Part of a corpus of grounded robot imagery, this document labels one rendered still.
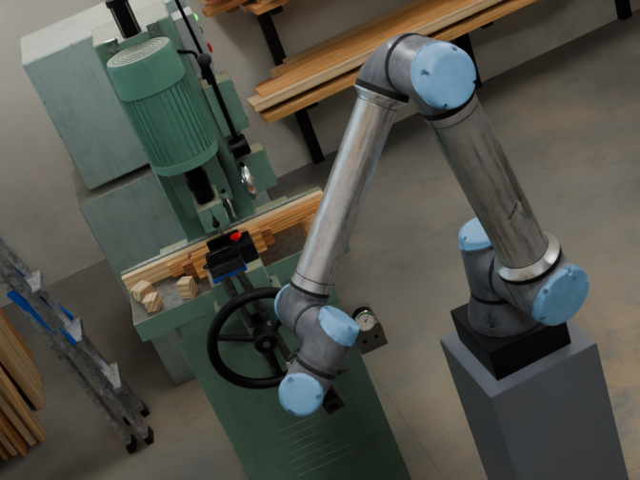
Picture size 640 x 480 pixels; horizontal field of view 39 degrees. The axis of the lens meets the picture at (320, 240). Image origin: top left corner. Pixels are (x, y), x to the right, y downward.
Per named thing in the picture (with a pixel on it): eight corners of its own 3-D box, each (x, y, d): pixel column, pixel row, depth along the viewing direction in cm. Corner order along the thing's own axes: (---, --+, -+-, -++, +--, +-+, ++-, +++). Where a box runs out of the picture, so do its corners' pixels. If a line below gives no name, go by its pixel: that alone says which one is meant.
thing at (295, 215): (173, 278, 248) (167, 266, 246) (172, 274, 250) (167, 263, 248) (359, 196, 251) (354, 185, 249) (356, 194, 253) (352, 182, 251)
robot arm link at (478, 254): (504, 256, 232) (492, 198, 223) (548, 282, 218) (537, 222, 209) (456, 284, 228) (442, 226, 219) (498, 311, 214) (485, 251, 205)
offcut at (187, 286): (199, 290, 238) (192, 275, 236) (193, 297, 235) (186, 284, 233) (188, 290, 239) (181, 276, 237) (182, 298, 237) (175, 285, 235)
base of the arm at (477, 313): (523, 281, 238) (517, 250, 233) (557, 318, 221) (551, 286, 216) (457, 308, 236) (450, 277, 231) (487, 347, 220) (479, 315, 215)
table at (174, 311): (144, 362, 228) (134, 344, 225) (137, 305, 255) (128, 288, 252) (363, 266, 232) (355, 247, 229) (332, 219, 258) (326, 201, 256)
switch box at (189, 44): (195, 73, 254) (172, 21, 247) (191, 65, 263) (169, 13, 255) (215, 65, 255) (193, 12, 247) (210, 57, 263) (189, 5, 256)
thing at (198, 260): (200, 279, 242) (190, 259, 239) (199, 276, 244) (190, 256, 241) (268, 250, 244) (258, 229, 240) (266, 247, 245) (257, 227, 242)
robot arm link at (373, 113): (367, 16, 183) (260, 316, 197) (399, 26, 173) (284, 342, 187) (411, 33, 189) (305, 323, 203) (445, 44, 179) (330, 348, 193)
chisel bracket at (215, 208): (209, 239, 241) (196, 212, 237) (202, 218, 253) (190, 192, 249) (234, 228, 242) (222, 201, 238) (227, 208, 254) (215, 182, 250)
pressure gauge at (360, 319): (360, 340, 245) (350, 317, 241) (356, 333, 248) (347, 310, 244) (381, 330, 245) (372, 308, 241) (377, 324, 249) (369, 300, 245)
